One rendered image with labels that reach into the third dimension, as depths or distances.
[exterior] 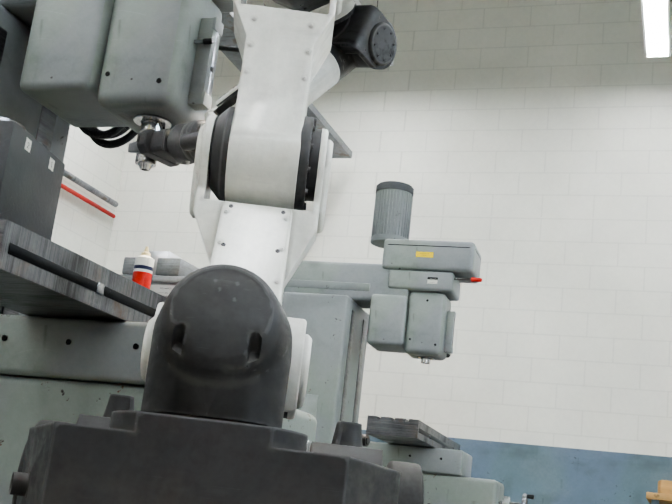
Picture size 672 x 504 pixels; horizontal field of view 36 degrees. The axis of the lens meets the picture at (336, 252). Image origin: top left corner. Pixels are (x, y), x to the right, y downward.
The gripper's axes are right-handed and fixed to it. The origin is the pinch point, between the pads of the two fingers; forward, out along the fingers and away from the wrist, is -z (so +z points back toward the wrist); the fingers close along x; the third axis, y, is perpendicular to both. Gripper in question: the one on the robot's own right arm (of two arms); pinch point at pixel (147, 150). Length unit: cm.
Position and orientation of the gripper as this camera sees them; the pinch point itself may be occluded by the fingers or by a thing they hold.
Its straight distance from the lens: 232.6
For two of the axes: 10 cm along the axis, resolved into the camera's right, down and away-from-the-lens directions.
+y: -1.1, 9.6, -2.5
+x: -5.9, -2.6, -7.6
